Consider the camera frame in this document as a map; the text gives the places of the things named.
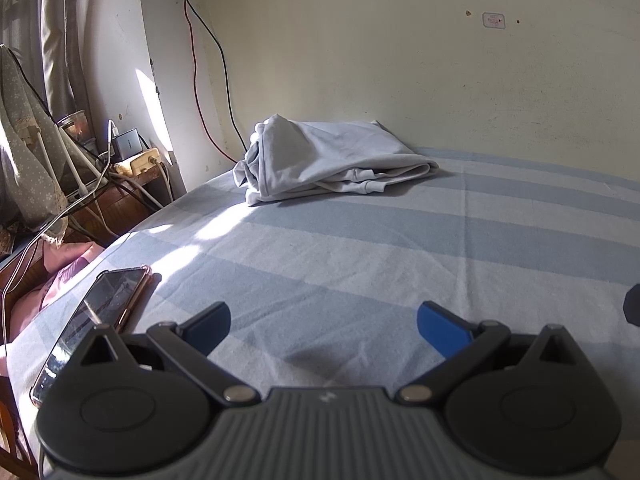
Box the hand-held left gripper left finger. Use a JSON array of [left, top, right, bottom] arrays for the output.
[[75, 301, 262, 407]]

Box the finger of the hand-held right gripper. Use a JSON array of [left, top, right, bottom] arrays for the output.
[[624, 282, 640, 328]]

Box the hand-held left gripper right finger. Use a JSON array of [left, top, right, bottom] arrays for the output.
[[395, 301, 586, 406]]

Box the white garment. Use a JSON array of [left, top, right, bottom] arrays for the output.
[[232, 115, 440, 207]]

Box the smartphone in clear case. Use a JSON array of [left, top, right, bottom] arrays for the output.
[[30, 266, 151, 408]]

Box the wooden side table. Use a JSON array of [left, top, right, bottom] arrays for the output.
[[62, 160, 175, 243]]

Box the pink cloth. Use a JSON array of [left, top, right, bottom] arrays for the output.
[[0, 241, 107, 377]]

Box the beige power strip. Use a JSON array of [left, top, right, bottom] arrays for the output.
[[112, 147, 162, 177]]

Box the grey charger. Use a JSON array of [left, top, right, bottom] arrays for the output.
[[111, 129, 144, 159]]

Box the white router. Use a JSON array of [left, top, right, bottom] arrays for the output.
[[57, 127, 108, 206]]

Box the glass jar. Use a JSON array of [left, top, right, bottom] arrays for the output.
[[56, 110, 97, 152]]

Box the grey floral cloth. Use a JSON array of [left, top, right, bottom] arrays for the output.
[[0, 45, 70, 242]]

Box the striped curtain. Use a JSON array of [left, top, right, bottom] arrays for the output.
[[0, 0, 88, 128]]

